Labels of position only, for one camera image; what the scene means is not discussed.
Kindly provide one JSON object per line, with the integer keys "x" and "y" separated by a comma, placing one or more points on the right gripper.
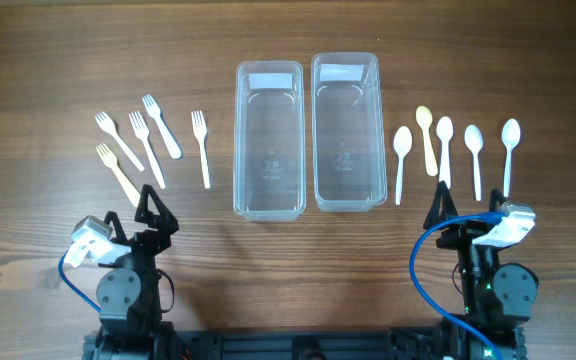
{"x": 466, "y": 236}

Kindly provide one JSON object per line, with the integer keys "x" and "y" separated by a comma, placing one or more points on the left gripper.
{"x": 141, "y": 238}

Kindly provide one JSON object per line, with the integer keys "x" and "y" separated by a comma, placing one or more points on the white spoon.
{"x": 474, "y": 141}
{"x": 510, "y": 137}
{"x": 445, "y": 131}

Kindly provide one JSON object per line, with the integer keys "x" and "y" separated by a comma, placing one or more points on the yellow plastic fork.
{"x": 110, "y": 160}

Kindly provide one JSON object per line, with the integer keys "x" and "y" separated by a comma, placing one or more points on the white fork slim handle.
{"x": 142, "y": 132}

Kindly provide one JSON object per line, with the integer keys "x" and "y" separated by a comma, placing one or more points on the white spoon container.
{"x": 402, "y": 144}

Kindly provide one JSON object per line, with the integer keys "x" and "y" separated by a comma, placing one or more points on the yellow plastic spoon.
{"x": 424, "y": 120}

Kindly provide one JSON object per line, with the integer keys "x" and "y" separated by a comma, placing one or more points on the white fork wide handle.
{"x": 155, "y": 112}

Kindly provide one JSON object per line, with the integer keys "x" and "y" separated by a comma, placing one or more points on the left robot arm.
{"x": 130, "y": 308}

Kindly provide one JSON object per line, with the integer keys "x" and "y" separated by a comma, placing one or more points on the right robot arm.
{"x": 497, "y": 297}

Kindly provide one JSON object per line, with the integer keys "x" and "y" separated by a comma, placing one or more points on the right clear plastic container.
{"x": 348, "y": 132}

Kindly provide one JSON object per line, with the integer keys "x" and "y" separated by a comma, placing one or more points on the clear plastic container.
{"x": 348, "y": 132}
{"x": 269, "y": 169}

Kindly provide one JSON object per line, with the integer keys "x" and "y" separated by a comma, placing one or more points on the left clear plastic container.
{"x": 269, "y": 169}

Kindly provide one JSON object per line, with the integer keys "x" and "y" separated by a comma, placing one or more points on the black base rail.
{"x": 303, "y": 345}

